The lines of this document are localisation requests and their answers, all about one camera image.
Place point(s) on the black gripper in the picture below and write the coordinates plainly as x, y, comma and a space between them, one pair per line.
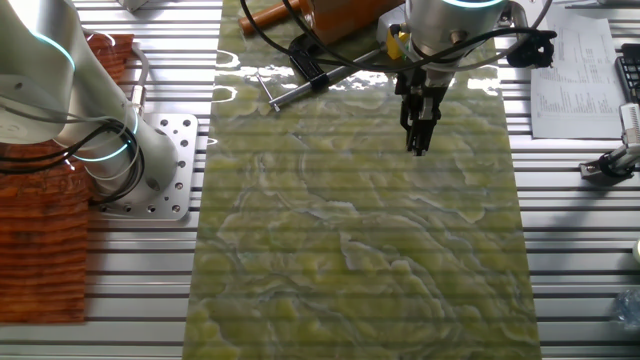
425, 80

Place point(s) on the yellow box green push button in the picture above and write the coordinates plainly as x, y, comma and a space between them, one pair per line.
395, 45

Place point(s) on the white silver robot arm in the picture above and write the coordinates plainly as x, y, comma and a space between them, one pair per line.
30, 75

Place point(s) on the black steel C-clamp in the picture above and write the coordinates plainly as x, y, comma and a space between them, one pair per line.
320, 75

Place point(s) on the green marble pattern mat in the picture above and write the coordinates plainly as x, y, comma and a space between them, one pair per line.
350, 225

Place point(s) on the printed white paper sheet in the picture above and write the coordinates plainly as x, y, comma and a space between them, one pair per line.
575, 85

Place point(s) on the orange brown round rod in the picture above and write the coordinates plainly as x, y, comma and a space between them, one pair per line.
267, 17

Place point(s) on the black keyboard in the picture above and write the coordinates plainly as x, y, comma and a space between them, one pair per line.
631, 72

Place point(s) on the small pale round object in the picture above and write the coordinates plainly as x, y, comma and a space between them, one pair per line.
637, 251

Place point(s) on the clear plastic bag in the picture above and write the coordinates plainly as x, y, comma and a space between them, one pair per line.
629, 309

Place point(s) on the grey metal block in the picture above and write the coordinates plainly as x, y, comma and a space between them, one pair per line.
132, 4

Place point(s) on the orange wood grain mat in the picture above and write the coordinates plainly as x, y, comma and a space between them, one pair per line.
40, 240

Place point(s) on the silver black camera mount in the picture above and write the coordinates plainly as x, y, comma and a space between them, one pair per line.
607, 165

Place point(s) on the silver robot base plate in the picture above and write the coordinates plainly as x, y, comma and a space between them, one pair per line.
172, 150

